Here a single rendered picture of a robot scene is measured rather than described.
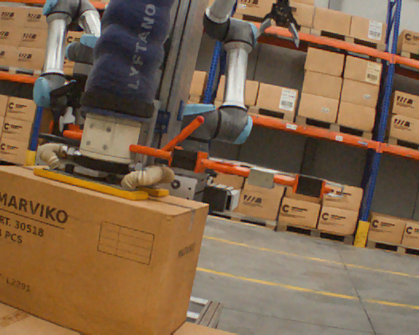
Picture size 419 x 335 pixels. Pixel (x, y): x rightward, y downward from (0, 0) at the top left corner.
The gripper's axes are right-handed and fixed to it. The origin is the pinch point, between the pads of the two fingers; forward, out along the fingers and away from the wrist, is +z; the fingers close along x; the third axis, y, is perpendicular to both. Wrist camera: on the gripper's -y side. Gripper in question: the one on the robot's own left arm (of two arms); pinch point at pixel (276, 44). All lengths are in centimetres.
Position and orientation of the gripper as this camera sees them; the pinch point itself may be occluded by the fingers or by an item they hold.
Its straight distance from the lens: 210.6
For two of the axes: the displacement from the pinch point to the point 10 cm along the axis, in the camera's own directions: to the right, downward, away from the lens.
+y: -1.4, 0.2, -9.9
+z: -2.0, 9.8, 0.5
